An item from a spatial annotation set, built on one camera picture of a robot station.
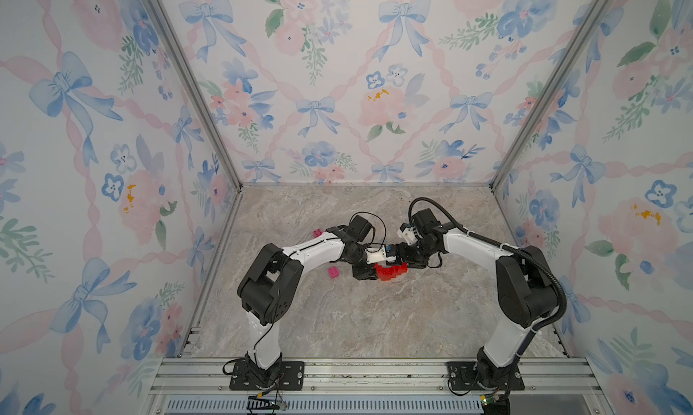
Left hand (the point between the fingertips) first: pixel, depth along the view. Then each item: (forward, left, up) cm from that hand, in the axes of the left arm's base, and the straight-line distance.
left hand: (375, 266), depth 91 cm
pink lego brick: (-1, +14, -3) cm, 14 cm away
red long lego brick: (-2, -4, -1) cm, 4 cm away
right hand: (+2, -8, 0) cm, 8 cm away
